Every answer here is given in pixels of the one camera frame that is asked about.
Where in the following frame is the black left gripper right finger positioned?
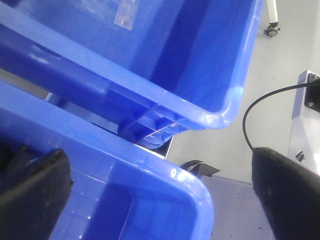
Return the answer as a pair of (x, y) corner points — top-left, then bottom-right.
(252, 147), (320, 240)

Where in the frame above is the blue plastic crate right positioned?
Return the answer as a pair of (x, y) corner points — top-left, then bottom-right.
(0, 0), (264, 149)

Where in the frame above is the blue plastic crate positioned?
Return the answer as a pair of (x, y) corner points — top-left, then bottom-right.
(0, 81), (214, 240)
(0, 0), (264, 149)

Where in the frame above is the blue plastic crate left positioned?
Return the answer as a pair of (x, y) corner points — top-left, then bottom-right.
(0, 81), (214, 240)

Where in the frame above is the white caster leg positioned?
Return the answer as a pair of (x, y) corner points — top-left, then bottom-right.
(264, 0), (281, 38)

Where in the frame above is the black cable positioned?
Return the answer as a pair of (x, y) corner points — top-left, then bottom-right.
(242, 81), (320, 151)

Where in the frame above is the clear tape strip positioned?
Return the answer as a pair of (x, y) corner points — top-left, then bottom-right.
(113, 0), (139, 31)

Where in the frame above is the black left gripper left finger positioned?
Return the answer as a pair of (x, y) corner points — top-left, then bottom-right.
(0, 149), (73, 240)

